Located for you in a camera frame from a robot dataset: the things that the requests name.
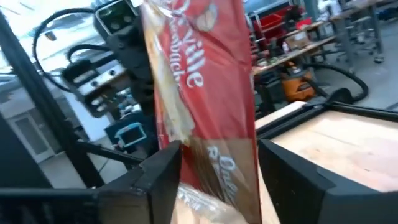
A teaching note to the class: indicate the cardboard box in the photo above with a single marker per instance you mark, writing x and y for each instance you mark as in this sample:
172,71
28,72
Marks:
297,40

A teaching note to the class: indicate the long wooden workbench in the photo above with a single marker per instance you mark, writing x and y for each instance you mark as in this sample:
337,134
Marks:
292,54

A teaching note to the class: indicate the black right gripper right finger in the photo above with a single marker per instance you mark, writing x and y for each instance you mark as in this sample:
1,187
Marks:
304,196

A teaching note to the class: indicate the grey rolling workbench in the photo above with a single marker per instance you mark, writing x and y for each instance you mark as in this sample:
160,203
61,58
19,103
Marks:
357,18

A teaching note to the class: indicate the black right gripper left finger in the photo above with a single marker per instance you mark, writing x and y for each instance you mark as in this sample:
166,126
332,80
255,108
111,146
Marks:
124,202

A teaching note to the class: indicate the metal rack with red bins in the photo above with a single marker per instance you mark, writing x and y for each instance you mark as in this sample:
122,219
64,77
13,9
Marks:
270,21

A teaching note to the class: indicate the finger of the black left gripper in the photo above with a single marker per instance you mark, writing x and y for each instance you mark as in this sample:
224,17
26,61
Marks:
136,62

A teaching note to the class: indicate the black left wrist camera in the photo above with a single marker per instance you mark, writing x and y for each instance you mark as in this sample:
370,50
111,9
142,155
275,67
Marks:
116,15

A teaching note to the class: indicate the red popcorn bag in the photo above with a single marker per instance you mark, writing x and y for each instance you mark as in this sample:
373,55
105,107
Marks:
214,102

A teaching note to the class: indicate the blue-framed screen device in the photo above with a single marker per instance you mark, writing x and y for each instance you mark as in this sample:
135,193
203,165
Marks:
130,135

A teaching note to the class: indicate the orange shop vacuum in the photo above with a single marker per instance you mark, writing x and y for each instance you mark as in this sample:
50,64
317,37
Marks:
297,84

